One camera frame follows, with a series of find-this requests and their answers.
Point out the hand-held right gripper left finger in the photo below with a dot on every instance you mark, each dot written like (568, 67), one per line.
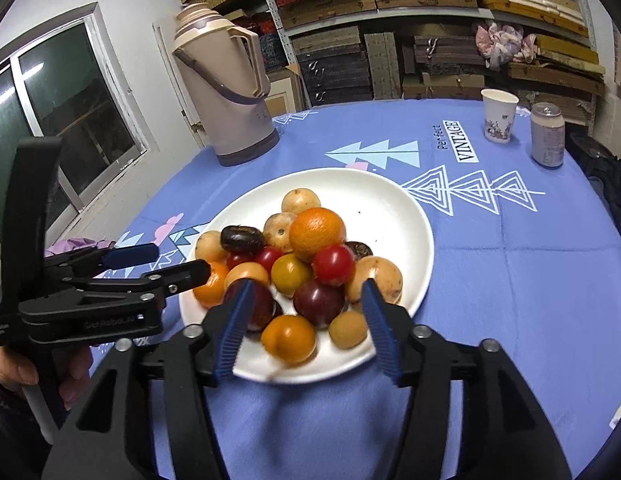
(235, 330)

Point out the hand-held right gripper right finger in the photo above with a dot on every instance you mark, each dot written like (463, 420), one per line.
(380, 330)

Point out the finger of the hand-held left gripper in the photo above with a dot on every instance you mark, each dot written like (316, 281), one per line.
(130, 256)
(175, 277)

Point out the small tan longan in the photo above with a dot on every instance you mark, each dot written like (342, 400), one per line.
(347, 330)

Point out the dark red plum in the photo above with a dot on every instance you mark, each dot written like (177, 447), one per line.
(319, 304)
(263, 305)

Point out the tan speckled round fruit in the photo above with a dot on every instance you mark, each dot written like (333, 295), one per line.
(279, 226)
(209, 246)
(378, 280)

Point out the yellow orange citrus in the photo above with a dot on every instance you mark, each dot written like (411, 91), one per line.
(289, 338)

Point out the tan smooth round fruit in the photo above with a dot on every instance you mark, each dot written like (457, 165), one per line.
(300, 201)
(247, 274)

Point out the red cherry tomato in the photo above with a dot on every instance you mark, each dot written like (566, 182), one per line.
(268, 258)
(239, 261)
(333, 264)

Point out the brown water chestnut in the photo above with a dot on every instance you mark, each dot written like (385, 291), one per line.
(242, 238)
(361, 249)

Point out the yellow green citrus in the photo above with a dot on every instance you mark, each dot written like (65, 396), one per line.
(290, 274)

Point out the white oval plate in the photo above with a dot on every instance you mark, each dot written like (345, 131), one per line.
(390, 220)

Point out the large orange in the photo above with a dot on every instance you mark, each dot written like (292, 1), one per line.
(318, 235)

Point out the person's left hand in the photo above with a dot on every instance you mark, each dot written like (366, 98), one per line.
(73, 375)

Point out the purple shiny cloth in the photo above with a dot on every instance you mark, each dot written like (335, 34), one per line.
(75, 247)

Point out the blue printed tablecloth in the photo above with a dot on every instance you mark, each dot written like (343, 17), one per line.
(490, 285)

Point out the beige thermos jug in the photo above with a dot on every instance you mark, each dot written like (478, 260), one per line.
(225, 100)

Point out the sliding glass window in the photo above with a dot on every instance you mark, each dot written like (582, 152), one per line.
(65, 85)

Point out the printed paper cup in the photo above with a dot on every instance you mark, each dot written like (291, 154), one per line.
(499, 117)

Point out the grey drink can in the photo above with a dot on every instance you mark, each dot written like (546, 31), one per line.
(548, 137)

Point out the shelf of stacked boards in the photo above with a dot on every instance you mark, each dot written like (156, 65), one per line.
(330, 70)

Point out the white metal shelf rack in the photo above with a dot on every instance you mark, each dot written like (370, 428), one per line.
(275, 30)

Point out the black jacket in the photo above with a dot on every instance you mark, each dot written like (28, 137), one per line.
(608, 190)

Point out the pink crumpled cloth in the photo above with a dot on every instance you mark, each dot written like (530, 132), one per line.
(505, 42)

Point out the wooden picture frame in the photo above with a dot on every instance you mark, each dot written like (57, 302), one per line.
(285, 90)

